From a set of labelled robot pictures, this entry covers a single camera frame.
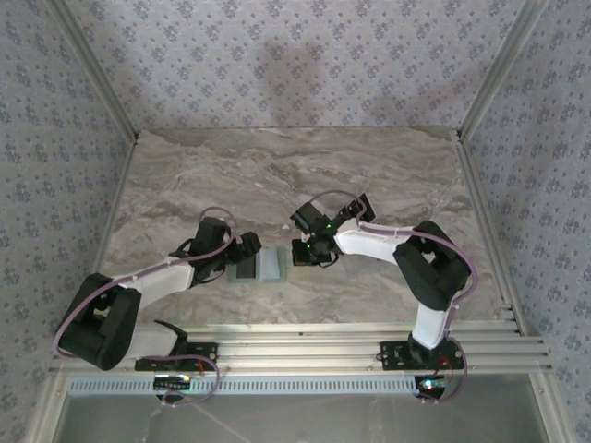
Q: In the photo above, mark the aluminium frame leg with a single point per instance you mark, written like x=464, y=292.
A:
x=549, y=410
x=46, y=415

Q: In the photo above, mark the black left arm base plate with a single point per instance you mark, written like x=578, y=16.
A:
x=203, y=353

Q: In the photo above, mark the aluminium table side rail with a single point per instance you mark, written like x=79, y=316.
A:
x=488, y=231
x=114, y=207

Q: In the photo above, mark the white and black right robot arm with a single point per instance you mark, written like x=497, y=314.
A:
x=365, y=242

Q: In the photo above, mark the small circuit board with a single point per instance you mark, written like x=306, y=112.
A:
x=429, y=385
x=173, y=383

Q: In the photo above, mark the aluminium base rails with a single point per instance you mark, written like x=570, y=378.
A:
x=300, y=350

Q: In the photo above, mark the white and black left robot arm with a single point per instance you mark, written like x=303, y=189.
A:
x=161, y=281

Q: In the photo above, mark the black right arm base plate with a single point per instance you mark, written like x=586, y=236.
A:
x=392, y=355

